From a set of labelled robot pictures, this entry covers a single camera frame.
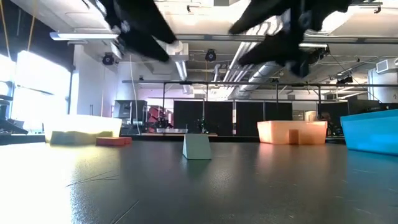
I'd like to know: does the silver ventilation duct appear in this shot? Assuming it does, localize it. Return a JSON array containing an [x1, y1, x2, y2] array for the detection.
[[214, 15, 282, 100]]

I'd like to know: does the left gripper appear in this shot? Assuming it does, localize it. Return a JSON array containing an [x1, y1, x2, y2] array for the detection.
[[99, 0, 178, 62]]

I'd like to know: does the black table mat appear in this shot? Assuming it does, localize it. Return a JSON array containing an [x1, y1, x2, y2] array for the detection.
[[0, 141, 398, 224]]

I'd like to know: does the blue plastic bin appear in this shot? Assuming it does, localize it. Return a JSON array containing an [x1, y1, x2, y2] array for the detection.
[[340, 108, 398, 156]]

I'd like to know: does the red equipment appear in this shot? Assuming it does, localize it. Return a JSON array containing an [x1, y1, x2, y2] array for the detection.
[[146, 105, 169, 126]]

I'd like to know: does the black partition wall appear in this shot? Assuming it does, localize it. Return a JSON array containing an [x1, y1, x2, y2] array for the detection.
[[173, 99, 351, 137]]

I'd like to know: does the bright window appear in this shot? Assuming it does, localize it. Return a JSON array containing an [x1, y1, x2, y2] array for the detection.
[[12, 51, 73, 131]]

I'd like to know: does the black pipe rail frame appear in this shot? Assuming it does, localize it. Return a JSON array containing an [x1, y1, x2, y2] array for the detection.
[[121, 80, 398, 136]]

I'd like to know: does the yellow hanging cable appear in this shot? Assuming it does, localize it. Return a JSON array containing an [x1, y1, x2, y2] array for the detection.
[[0, 0, 11, 60], [27, 0, 37, 52]]

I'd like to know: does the orange plastic bin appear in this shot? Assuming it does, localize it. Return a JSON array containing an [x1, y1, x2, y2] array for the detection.
[[257, 120, 328, 145]]

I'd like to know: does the black equipment cabinet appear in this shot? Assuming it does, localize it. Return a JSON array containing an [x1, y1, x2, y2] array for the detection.
[[113, 100, 149, 126]]

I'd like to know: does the white ceiling light bar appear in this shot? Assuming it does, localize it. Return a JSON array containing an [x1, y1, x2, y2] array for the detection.
[[49, 30, 119, 42]]

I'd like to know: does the white hanging cable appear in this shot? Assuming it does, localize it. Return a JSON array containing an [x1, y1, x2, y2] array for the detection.
[[129, 54, 141, 135]]

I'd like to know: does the mint wooden triangle block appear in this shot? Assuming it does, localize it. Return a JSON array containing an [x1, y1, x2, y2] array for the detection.
[[182, 133, 212, 161]]

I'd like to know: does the yellow plastic bin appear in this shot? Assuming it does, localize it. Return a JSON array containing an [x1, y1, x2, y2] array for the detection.
[[43, 114, 123, 146]]

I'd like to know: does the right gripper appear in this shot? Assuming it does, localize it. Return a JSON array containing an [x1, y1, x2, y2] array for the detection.
[[229, 0, 352, 78]]

